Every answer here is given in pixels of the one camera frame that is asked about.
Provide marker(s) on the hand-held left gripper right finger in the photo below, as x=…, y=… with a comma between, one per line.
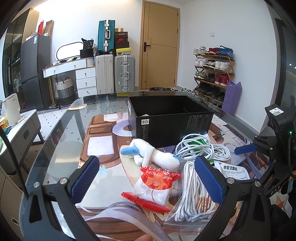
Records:
x=209, y=180

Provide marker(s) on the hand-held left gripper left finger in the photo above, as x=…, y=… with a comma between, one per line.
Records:
x=85, y=178

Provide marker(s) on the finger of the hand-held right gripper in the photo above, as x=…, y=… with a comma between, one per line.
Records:
x=245, y=148

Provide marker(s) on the green medicine packet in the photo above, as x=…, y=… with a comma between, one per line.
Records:
x=196, y=141

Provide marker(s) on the red white glue packet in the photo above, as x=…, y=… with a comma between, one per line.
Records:
x=152, y=185

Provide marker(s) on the white blue plush toy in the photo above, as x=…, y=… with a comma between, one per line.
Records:
x=157, y=157

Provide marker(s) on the black cardboard box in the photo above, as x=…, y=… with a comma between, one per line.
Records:
x=161, y=129

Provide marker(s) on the person's left hand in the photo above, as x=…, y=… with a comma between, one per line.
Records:
x=142, y=238

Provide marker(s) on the white printed medicine packet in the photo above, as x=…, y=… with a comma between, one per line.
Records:
x=233, y=170

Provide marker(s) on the printed table mat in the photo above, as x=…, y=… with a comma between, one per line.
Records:
x=104, y=143

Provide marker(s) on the purple bag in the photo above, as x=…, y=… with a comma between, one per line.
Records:
x=232, y=97

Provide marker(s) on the dotted floor rug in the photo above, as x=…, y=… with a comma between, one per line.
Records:
x=53, y=120

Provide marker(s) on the grey side table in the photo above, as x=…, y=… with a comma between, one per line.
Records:
x=23, y=136

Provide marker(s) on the group of shoes on floor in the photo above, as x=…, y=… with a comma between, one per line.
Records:
x=182, y=90

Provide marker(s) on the wooden shoe rack with shoes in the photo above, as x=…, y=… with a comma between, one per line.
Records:
x=215, y=66

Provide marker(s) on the grey white laundry basket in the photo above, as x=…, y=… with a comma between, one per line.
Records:
x=64, y=92

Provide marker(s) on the yellow snack bag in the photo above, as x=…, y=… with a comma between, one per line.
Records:
x=3, y=122

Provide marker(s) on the white vanity desk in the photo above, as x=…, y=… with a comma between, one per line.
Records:
x=85, y=76

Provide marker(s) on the white suitcase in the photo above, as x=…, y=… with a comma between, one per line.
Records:
x=104, y=74

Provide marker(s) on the silver suitcase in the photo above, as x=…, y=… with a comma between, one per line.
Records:
x=124, y=71

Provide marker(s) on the wooden door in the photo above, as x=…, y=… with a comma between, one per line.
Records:
x=161, y=58

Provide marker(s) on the black round box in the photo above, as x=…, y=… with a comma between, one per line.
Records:
x=86, y=53

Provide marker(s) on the oval mirror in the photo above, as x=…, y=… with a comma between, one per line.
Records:
x=69, y=49

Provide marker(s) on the dark grey fridge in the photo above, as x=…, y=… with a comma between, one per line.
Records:
x=34, y=58

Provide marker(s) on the black bag with ears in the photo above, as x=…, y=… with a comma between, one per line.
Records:
x=87, y=44

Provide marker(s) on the plain black shoe box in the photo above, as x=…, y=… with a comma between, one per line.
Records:
x=122, y=45

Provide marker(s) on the teal suitcase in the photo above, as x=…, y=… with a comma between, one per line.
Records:
x=103, y=37

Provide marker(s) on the black shoe box red logo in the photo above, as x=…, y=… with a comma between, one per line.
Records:
x=121, y=39

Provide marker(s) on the black shoe box red stripe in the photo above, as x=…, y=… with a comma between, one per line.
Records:
x=121, y=34

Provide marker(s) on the small brown cardboard box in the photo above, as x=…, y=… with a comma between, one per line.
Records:
x=119, y=30

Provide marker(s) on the flat brown cardboard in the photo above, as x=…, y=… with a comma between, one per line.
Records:
x=49, y=27

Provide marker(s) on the dark glass cabinet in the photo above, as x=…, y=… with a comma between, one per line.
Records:
x=13, y=34

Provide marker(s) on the dark window frame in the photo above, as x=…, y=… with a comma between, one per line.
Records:
x=281, y=58

